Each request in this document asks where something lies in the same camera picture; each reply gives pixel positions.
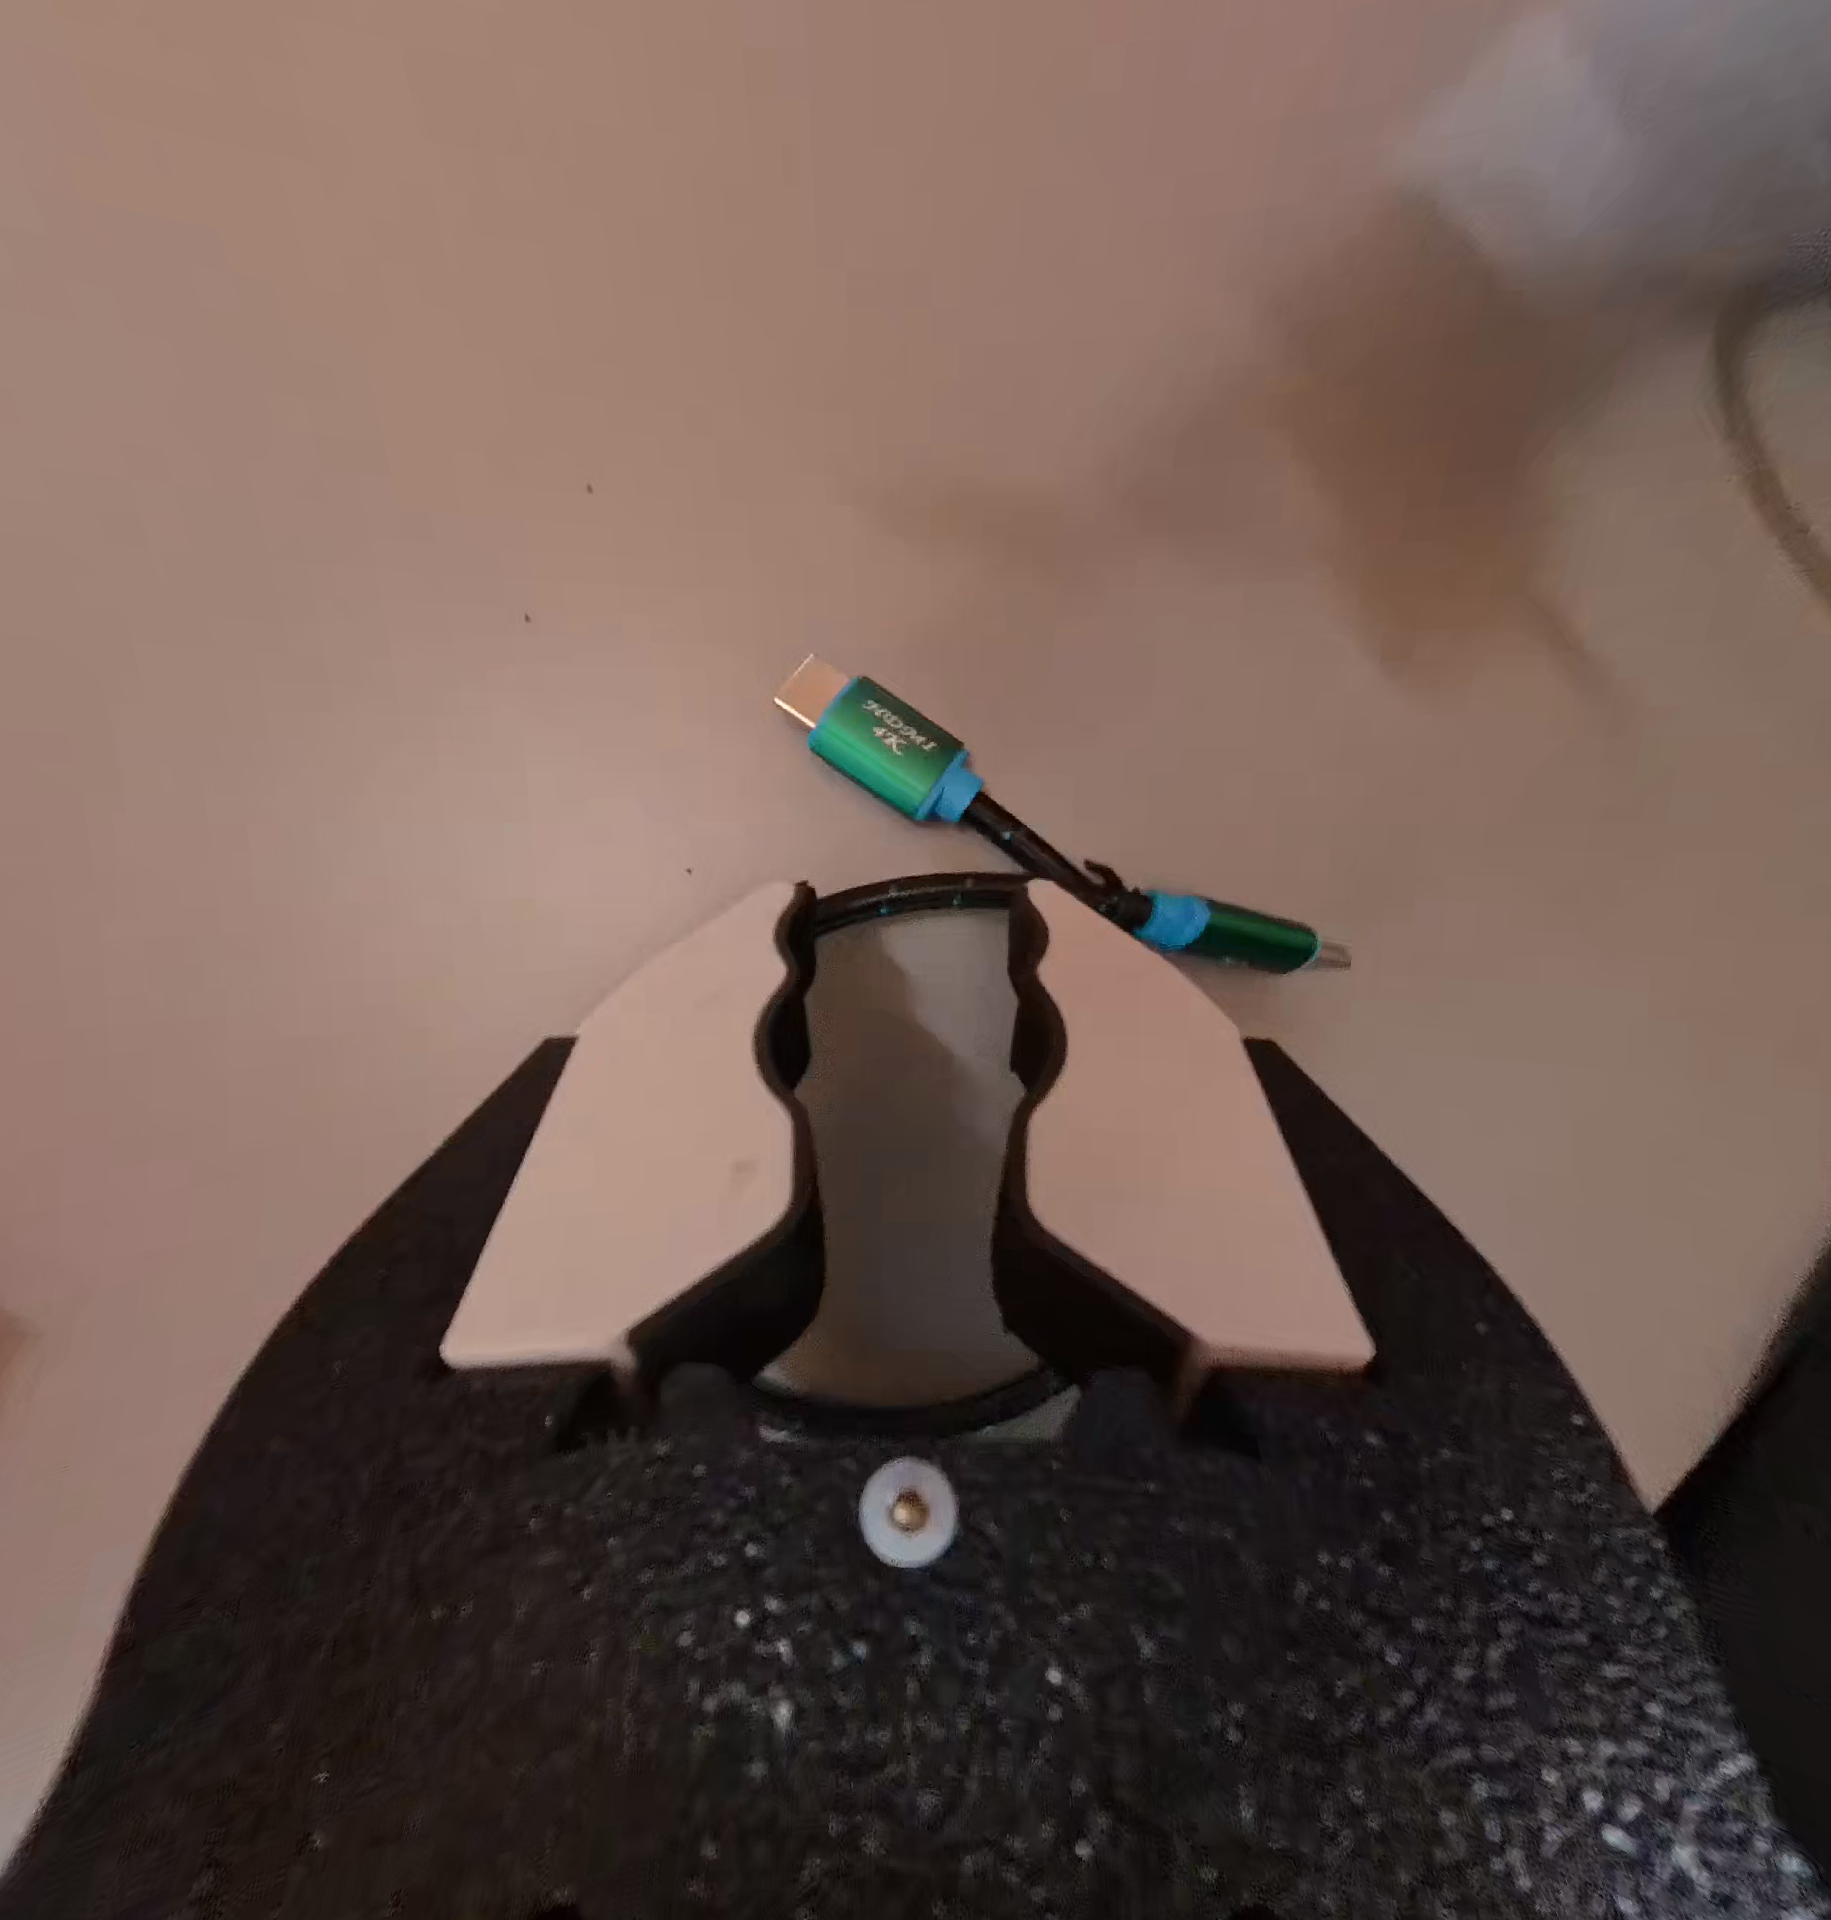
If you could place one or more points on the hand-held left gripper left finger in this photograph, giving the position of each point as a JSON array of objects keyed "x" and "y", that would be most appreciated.
[{"x": 632, "y": 1186}]

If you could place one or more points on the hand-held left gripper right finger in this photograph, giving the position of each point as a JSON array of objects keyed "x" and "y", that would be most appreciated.
[{"x": 1186, "y": 1186}]

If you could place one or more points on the white desk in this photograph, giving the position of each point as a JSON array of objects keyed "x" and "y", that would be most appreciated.
[{"x": 407, "y": 451}]

